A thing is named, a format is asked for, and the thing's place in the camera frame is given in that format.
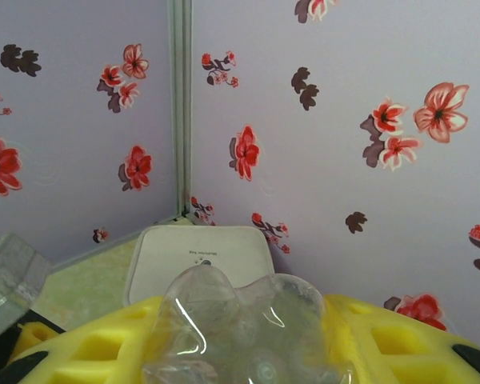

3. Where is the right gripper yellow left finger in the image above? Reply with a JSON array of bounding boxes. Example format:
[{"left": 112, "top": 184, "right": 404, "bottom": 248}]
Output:
[{"left": 0, "top": 294, "right": 169, "bottom": 384}]

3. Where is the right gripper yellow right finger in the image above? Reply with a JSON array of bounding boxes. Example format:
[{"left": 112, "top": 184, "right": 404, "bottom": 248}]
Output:
[{"left": 323, "top": 294, "right": 480, "bottom": 384}]

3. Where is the clear plastic cup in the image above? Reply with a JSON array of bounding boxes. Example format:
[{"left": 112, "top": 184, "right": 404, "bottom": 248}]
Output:
[{"left": 142, "top": 266, "right": 355, "bottom": 384}]

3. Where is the white plastic lidded box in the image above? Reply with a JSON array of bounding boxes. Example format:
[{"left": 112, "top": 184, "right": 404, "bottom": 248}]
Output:
[{"left": 126, "top": 225, "right": 274, "bottom": 309}]

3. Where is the aluminium frame corner post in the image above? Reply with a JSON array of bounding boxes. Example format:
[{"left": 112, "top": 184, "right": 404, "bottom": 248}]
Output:
[{"left": 166, "top": 0, "right": 194, "bottom": 219}]

